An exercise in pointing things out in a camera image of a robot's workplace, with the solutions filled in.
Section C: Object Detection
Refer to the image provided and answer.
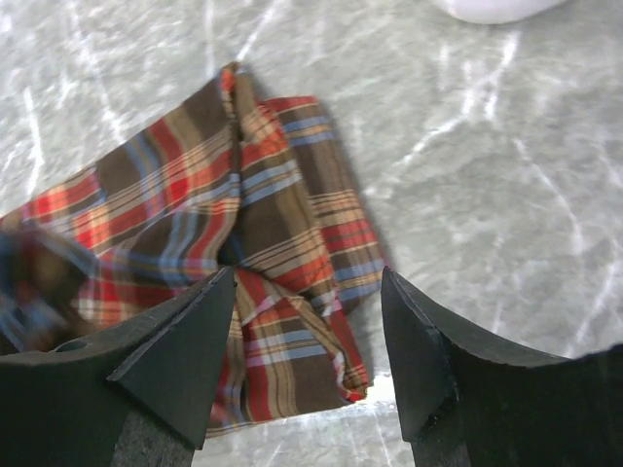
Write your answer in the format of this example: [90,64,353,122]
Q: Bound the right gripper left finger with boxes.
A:
[1,268,236,466]

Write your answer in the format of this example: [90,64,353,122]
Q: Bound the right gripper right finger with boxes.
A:
[381,269,622,467]

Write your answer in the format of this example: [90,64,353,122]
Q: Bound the plaid long sleeve shirt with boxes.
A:
[1,62,385,437]

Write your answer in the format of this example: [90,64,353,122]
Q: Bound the white plastic basket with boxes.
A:
[431,0,567,25]

